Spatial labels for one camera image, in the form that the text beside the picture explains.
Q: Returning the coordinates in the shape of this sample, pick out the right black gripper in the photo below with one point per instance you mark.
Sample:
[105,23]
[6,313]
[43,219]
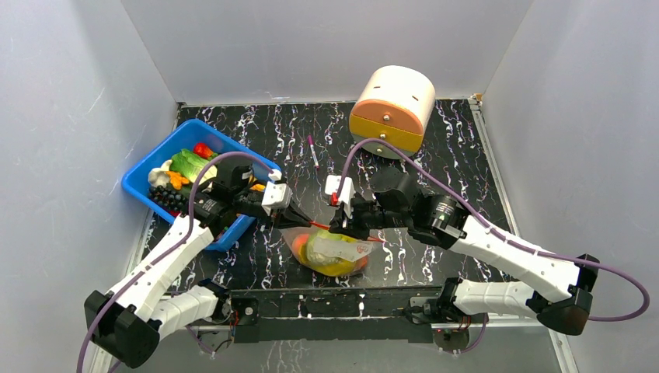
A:
[348,218]

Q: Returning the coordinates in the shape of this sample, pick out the orange carrot piece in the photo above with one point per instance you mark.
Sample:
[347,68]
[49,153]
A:
[177,180]

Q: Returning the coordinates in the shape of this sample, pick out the green cabbage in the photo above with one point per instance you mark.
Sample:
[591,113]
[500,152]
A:
[324,247]

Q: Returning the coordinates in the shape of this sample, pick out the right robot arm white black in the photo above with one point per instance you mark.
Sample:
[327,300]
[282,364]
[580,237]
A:
[555,292]

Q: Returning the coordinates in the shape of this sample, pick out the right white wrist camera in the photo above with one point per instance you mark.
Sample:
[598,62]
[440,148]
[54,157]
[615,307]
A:
[340,195]

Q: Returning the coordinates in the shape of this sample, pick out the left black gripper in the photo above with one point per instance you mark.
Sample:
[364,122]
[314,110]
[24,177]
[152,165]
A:
[288,217]

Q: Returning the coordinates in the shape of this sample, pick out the red bell pepper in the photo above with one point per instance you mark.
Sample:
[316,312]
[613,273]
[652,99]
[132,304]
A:
[204,151]

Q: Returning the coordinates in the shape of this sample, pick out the dark purple grapes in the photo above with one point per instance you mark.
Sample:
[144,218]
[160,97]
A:
[169,199]

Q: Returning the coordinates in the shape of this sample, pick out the yellow banana bunch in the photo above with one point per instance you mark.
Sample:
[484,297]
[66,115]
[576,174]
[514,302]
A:
[338,269]

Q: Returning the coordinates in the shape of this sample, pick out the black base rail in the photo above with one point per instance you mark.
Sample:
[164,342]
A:
[384,313]

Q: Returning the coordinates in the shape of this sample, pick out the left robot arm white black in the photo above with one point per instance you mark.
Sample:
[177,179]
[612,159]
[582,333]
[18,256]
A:
[130,319]

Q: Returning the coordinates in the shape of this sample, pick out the round pastel drawer cabinet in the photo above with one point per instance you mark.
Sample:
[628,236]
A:
[395,106]

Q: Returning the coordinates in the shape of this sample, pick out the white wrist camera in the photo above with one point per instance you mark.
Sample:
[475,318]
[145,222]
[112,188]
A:
[340,195]
[277,194]

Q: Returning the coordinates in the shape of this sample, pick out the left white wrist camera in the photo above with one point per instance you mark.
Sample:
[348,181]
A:
[277,194]

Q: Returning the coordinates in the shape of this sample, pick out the peach fruit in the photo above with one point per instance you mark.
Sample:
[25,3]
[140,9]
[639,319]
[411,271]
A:
[298,246]

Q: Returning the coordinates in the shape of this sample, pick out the white garlic bulb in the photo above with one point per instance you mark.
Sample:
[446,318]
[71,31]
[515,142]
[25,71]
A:
[159,177]

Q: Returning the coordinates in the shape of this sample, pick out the clear zip top bag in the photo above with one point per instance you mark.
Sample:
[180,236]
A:
[363,247]

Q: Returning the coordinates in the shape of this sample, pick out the green leafy vegetable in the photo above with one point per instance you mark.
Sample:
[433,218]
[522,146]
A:
[187,164]

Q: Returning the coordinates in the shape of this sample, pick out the pink marker pen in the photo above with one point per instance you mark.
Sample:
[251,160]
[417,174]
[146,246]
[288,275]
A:
[313,153]

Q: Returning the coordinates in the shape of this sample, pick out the blue plastic bin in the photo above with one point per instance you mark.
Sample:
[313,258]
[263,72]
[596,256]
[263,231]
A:
[135,180]

